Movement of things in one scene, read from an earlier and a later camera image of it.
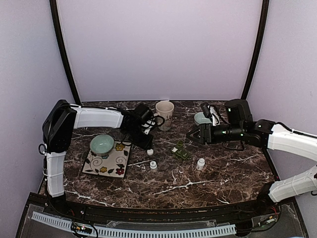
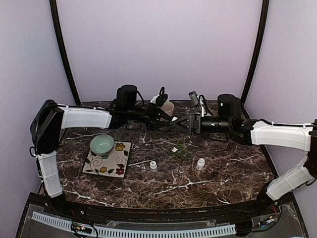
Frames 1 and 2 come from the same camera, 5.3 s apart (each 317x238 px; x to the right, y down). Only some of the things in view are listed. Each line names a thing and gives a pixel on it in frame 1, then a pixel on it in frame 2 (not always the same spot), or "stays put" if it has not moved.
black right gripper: (203, 128) to (194, 123)
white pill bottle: (200, 163) stays put
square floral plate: (114, 164) stays put
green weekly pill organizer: (179, 150) stays put
